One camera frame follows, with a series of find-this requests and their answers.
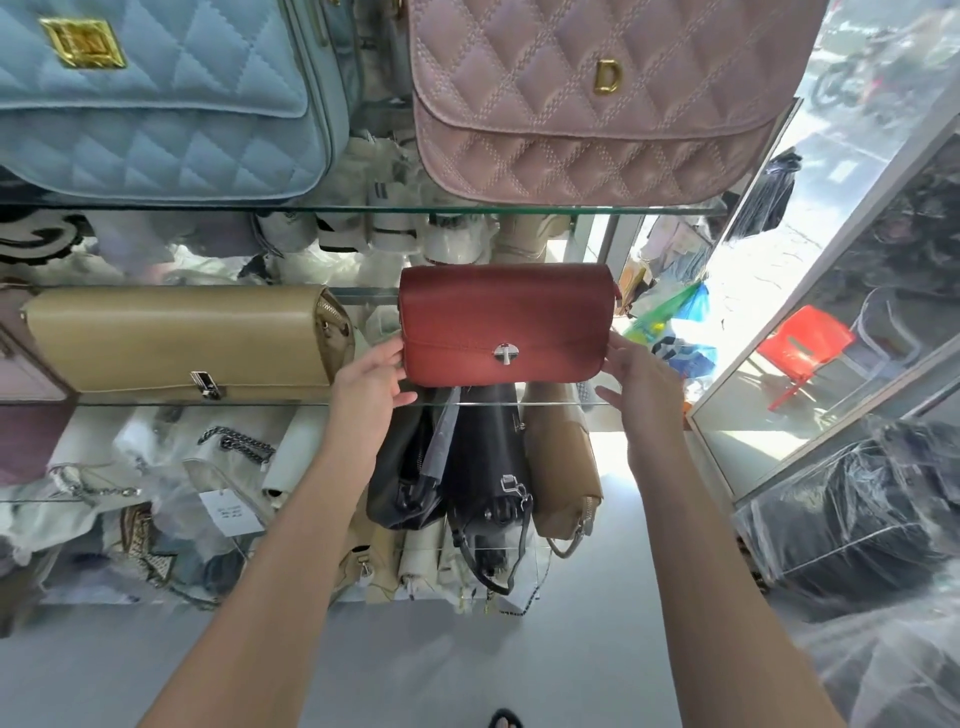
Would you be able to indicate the person's right hand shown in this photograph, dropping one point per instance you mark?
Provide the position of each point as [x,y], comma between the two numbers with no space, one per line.
[645,390]

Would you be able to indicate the person's left hand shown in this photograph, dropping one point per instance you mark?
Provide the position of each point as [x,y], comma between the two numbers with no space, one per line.
[364,390]

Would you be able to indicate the person's left thumb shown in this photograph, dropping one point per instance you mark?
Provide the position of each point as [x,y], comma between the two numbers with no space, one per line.
[401,398]

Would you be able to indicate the person's right thumb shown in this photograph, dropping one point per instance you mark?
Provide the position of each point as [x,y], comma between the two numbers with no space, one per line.
[609,393]

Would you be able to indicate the red leather handbag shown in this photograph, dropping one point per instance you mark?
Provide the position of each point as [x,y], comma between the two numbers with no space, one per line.
[505,324]

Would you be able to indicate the person's left forearm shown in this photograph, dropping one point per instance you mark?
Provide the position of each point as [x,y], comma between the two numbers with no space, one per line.
[255,592]

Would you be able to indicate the person's right forearm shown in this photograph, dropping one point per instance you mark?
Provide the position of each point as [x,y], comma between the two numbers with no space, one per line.
[720,592]

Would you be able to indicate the black plastic-wrapped handbag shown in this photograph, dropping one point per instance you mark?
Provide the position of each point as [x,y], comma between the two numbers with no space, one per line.
[409,465]

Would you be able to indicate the tan leather handbag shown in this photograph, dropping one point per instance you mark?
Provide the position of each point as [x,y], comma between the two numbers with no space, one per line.
[561,465]

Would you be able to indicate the green plastic bag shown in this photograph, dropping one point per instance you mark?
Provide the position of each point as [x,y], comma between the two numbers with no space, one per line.
[656,315]

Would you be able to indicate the glass shelf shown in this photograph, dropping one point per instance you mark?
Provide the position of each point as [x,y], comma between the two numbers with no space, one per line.
[300,403]
[375,209]

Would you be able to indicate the blue plastic bag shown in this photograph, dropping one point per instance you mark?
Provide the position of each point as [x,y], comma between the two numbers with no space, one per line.
[690,330]

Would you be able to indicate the black leather handbag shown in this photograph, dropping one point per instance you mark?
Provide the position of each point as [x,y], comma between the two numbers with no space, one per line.
[487,480]

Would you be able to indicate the red plastic chair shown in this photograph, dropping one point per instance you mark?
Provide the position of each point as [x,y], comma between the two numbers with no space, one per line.
[802,352]

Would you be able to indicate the white paper tag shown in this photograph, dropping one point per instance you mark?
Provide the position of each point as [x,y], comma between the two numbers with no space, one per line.
[232,513]

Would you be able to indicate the beige leather handbag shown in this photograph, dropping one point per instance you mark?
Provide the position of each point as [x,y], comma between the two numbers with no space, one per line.
[187,341]

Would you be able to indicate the black bag in clear plastic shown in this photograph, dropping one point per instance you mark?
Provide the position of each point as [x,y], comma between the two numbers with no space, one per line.
[855,517]

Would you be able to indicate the pink quilted handbag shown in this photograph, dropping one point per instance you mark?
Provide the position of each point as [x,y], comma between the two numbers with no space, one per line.
[600,97]

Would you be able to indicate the person's black sandal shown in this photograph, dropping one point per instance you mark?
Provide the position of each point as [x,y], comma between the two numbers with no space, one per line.
[505,719]

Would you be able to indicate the mauve handbag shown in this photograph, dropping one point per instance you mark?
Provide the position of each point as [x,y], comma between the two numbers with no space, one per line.
[26,405]

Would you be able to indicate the light blue quilted handbag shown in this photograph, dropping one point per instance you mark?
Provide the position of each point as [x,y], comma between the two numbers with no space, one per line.
[161,97]

